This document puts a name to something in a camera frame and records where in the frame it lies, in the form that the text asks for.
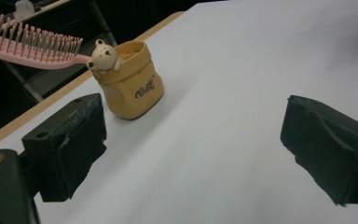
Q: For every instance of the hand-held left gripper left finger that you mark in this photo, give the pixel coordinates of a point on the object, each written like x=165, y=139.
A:
x=65, y=146

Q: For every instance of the white board sheet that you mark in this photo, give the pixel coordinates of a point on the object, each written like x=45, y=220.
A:
x=214, y=124

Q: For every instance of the pink hairbrush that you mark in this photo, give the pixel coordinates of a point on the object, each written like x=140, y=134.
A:
x=43, y=62

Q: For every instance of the wooden table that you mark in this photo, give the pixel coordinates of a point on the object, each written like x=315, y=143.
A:
x=43, y=107

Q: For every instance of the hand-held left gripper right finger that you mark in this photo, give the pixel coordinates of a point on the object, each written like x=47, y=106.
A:
x=329, y=149

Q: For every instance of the tan cup with bear figure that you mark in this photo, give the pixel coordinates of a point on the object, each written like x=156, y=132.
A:
x=130, y=99

